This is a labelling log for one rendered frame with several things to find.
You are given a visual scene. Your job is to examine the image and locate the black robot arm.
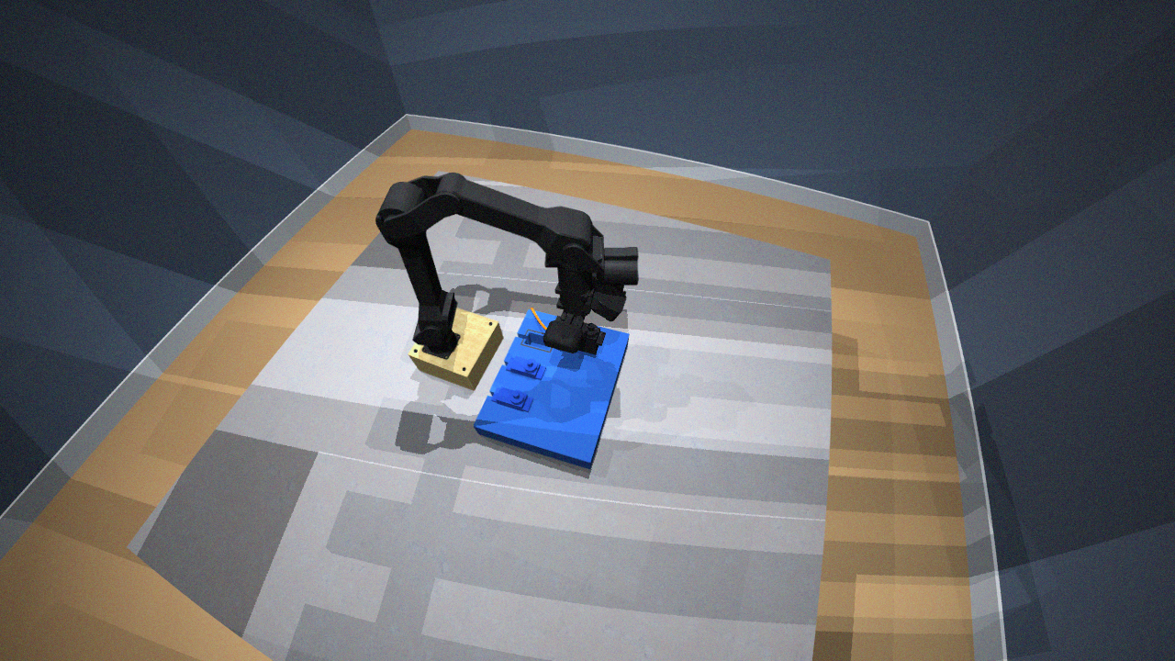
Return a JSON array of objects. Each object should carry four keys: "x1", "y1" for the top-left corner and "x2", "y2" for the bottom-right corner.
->
[{"x1": 375, "y1": 173, "x2": 639, "y2": 359}]

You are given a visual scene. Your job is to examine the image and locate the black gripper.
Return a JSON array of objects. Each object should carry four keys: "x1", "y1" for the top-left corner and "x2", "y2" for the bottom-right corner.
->
[{"x1": 543, "y1": 274, "x2": 597, "y2": 353}]

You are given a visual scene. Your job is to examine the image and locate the blue rectangular plate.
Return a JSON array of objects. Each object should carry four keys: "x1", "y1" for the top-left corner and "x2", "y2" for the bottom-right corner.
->
[{"x1": 474, "y1": 309, "x2": 630, "y2": 468}]

